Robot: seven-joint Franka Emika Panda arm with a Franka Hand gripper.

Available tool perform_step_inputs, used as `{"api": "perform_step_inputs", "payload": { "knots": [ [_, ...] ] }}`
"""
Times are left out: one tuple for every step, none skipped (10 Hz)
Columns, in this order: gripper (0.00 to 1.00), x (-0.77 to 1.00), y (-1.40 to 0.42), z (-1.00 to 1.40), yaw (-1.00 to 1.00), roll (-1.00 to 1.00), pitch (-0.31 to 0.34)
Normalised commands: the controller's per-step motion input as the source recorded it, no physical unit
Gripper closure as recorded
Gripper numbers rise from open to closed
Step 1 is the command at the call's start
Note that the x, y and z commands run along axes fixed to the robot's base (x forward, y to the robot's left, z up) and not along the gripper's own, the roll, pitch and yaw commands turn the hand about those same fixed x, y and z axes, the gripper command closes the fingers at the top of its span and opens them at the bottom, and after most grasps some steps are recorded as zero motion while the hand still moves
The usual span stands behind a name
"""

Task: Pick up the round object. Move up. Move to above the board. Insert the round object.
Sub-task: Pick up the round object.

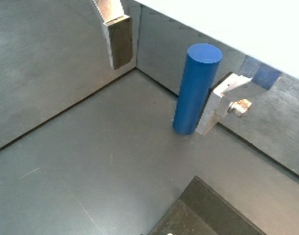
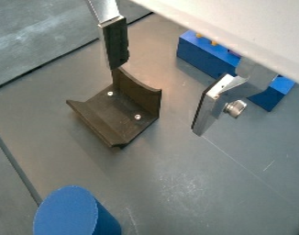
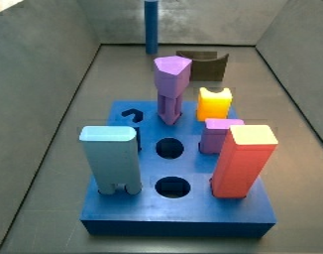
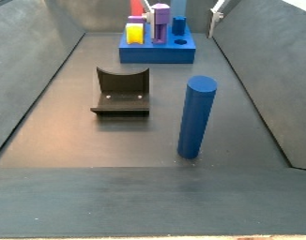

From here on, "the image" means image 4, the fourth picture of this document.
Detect black curved holder bracket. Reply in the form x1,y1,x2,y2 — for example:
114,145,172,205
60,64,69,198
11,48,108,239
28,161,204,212
91,68,150,115

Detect yellow block peg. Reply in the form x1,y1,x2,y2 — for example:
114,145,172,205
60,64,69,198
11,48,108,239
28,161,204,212
126,23,144,44

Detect small purple square peg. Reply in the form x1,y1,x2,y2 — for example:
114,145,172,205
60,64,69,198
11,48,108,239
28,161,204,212
128,16,146,23

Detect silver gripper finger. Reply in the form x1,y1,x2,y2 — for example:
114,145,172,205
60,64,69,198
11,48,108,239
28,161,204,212
140,0,155,39
207,0,226,38

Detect small dark blue peg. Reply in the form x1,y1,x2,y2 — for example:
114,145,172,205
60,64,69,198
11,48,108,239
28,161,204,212
172,16,186,36

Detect blue round cylinder peg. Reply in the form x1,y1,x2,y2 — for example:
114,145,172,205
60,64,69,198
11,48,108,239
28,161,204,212
176,75,216,159

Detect red rectangular peg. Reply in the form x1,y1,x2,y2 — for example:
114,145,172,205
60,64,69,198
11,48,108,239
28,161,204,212
131,0,143,16

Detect blue peg board base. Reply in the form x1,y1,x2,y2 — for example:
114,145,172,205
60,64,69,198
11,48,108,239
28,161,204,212
119,26,195,64

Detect purple tall peg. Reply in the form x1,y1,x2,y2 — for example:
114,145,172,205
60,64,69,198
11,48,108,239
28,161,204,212
152,3,171,44

